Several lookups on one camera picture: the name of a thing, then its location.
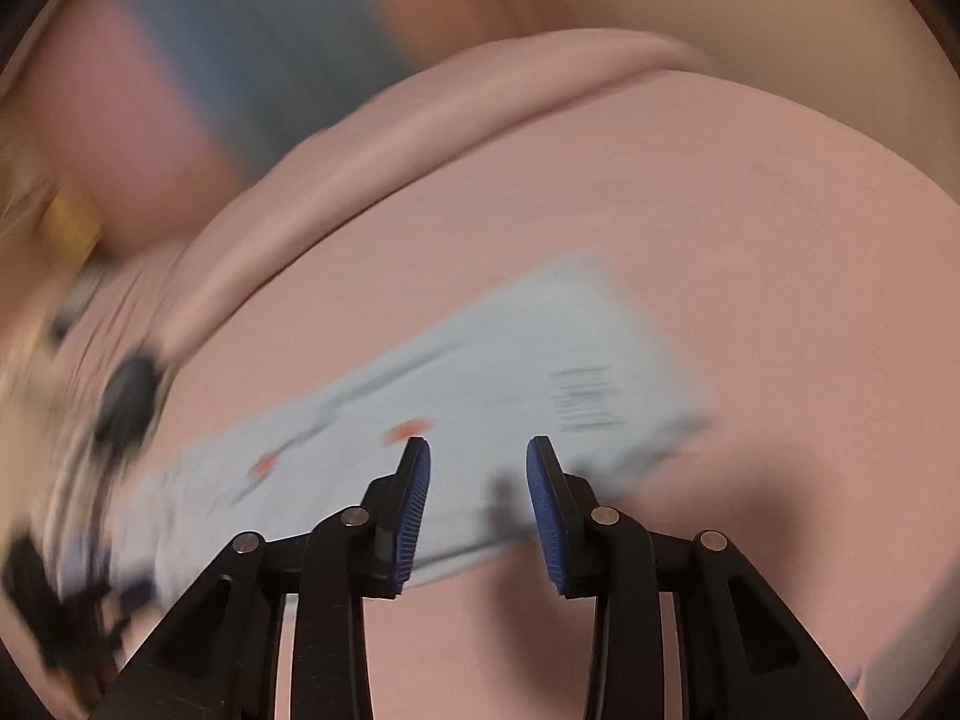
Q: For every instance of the yellow box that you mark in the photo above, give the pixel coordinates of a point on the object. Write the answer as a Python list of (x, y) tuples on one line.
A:
[(71, 221)]

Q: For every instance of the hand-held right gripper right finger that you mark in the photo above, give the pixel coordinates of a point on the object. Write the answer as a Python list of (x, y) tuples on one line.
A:
[(546, 517)]

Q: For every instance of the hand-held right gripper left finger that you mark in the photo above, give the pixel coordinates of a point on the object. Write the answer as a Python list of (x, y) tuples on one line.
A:
[(411, 510)]

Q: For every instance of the blue curtain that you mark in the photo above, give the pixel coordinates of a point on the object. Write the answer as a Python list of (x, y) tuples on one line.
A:
[(262, 52)]

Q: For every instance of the light blue pants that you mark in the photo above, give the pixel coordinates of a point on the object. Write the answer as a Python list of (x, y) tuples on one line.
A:
[(487, 390)]

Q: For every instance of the pink duvet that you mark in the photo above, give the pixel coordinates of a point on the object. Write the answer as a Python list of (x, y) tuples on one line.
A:
[(420, 127)]

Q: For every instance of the pink bed sheet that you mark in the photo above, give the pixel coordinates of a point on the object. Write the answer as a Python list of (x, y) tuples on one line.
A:
[(750, 240)]

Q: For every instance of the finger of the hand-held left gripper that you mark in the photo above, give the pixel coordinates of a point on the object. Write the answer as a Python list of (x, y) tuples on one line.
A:
[(45, 607)]

